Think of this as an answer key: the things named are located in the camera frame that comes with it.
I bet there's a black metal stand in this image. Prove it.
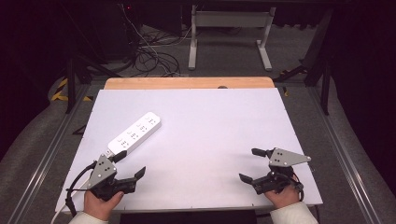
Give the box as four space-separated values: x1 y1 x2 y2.
274 8 333 117
64 50 123 115

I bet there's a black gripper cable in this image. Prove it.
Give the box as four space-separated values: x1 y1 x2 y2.
290 172 305 202
64 161 98 217

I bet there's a light wooden table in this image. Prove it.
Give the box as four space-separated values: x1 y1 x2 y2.
104 76 276 91

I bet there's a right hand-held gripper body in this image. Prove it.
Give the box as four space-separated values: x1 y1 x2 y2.
253 147 312 196

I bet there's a white power strip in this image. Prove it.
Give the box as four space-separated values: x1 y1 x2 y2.
106 111 163 157

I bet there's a metal floor rail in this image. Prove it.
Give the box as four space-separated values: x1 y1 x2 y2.
7 83 92 224
307 86 383 224

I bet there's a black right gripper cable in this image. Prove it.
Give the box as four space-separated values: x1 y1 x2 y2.
290 172 305 202

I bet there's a white metal desk frame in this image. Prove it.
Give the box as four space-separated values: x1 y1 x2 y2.
188 4 277 72

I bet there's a person's left hand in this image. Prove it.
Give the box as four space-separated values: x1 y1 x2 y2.
83 189 125 222

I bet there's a person's right hand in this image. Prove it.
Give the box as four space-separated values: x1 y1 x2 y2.
264 185 301 210

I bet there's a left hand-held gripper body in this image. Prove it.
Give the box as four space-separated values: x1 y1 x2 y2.
88 153 138 201

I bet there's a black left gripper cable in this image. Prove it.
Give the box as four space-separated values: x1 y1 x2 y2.
64 161 98 217

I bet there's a tangle of floor cables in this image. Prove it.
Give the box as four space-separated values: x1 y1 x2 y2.
120 3 200 78

